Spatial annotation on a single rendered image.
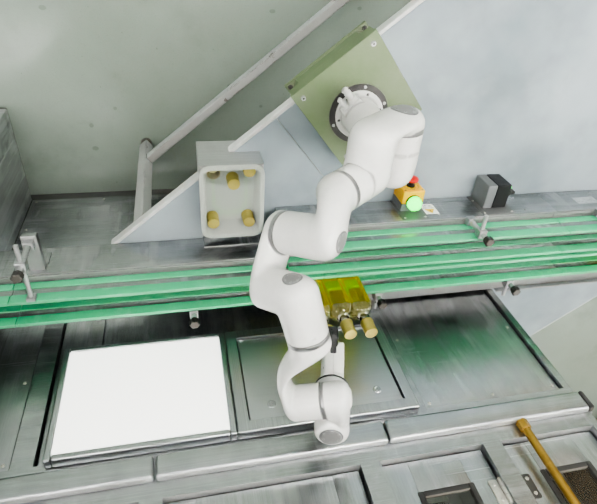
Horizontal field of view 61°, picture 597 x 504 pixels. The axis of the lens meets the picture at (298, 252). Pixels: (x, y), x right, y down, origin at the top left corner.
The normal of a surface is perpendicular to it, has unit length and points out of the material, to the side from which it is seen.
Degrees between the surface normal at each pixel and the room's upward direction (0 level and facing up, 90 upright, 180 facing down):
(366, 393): 90
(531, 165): 0
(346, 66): 1
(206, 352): 90
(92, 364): 90
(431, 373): 90
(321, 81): 1
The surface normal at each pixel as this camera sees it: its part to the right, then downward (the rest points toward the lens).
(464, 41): 0.21, 0.58
